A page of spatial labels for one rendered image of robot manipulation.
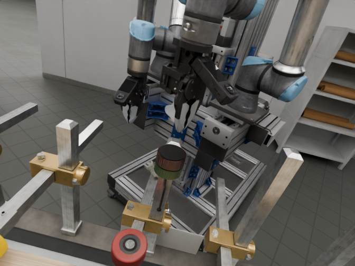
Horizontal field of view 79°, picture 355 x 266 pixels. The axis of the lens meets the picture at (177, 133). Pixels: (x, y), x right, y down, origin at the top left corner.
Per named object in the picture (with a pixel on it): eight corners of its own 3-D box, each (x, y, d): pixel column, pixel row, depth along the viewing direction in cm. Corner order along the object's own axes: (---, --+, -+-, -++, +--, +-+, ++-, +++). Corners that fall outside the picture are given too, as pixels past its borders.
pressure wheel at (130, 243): (115, 249, 57) (119, 222, 52) (145, 257, 57) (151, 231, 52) (103, 282, 50) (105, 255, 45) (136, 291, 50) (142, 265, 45)
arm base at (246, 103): (232, 97, 112) (239, 78, 107) (260, 109, 105) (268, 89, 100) (219, 102, 101) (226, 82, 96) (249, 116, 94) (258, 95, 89)
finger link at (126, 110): (134, 118, 89) (137, 98, 84) (128, 124, 84) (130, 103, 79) (128, 116, 89) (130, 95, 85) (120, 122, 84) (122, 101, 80)
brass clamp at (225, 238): (204, 234, 67) (209, 223, 64) (246, 244, 67) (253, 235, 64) (204, 253, 62) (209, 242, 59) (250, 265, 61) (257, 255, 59)
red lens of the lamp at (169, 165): (159, 149, 48) (160, 141, 47) (185, 156, 48) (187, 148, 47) (152, 165, 42) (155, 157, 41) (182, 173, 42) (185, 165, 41)
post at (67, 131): (70, 237, 75) (64, 116, 51) (80, 240, 75) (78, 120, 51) (64, 247, 72) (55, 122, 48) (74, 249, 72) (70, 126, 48)
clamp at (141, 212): (126, 210, 66) (128, 199, 63) (169, 222, 65) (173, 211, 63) (120, 227, 61) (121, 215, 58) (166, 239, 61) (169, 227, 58)
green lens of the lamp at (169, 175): (157, 158, 49) (158, 150, 48) (182, 164, 49) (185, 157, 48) (150, 175, 44) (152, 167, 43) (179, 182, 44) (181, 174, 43)
